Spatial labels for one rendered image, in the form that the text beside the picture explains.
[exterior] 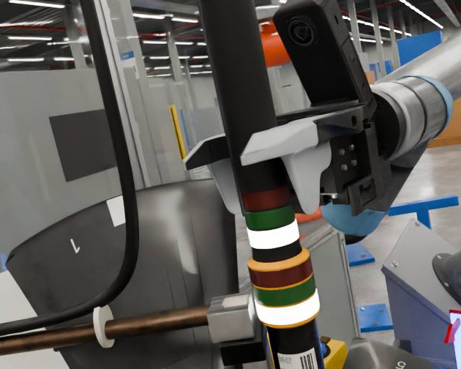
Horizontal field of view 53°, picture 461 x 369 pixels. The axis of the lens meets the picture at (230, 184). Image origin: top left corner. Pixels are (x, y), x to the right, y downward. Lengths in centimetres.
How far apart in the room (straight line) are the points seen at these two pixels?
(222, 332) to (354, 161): 16
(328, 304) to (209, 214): 139
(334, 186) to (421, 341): 61
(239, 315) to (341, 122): 15
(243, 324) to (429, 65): 45
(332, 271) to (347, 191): 146
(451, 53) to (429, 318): 45
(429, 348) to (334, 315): 95
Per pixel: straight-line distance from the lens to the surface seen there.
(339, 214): 57
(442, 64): 66
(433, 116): 51
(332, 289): 182
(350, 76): 38
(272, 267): 31
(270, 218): 30
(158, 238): 44
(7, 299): 66
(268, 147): 27
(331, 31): 37
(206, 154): 30
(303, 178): 29
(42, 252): 48
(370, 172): 38
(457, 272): 96
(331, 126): 31
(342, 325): 191
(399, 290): 89
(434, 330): 91
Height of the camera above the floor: 151
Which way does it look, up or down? 9 degrees down
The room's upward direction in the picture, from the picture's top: 12 degrees counter-clockwise
